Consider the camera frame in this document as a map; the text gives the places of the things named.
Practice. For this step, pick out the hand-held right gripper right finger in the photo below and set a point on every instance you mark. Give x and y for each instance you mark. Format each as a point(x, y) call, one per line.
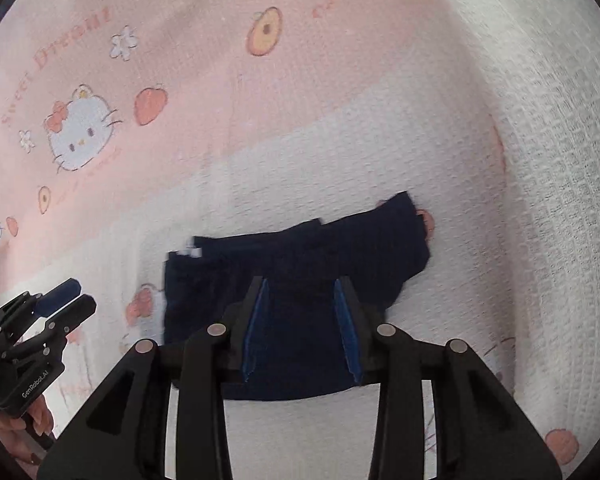
point(347, 332)

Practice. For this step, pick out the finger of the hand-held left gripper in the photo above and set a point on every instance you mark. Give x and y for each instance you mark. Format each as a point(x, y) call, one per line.
point(77, 310)
point(60, 295)

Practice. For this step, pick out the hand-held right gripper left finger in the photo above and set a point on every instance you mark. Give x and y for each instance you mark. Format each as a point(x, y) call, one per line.
point(254, 332)

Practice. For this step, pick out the navy shorts with white stripes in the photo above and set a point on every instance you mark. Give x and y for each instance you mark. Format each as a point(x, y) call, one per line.
point(305, 280)

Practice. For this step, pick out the person's left hand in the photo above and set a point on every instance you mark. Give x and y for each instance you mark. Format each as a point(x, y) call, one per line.
point(20, 430)

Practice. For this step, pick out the cat print blanket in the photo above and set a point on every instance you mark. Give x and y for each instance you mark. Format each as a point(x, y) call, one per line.
point(380, 110)

